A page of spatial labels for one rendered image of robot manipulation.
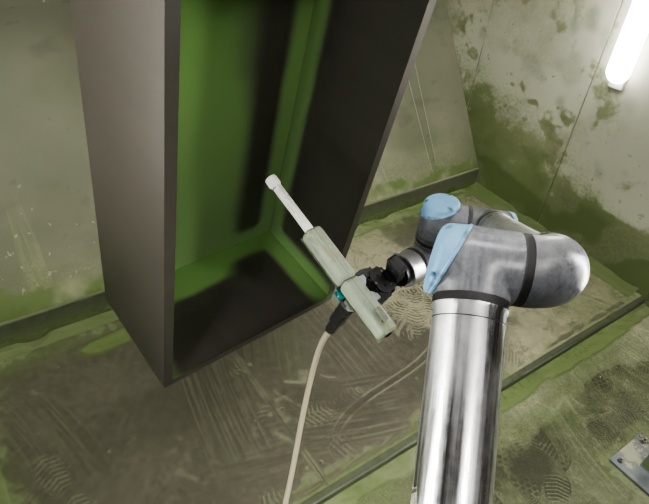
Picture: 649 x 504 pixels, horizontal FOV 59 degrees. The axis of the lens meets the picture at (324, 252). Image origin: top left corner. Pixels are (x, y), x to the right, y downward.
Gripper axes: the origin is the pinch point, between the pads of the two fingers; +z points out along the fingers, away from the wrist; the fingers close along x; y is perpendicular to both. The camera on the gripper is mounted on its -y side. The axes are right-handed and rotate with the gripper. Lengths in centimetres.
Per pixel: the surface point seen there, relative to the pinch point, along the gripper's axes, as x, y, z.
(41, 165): 118, 76, 21
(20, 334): 74, 112, 49
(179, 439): 6, 88, 26
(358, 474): -37, 69, -11
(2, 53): 152, 53, 19
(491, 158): 46, 79, -193
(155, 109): 35, -38, 36
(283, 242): 39, 49, -27
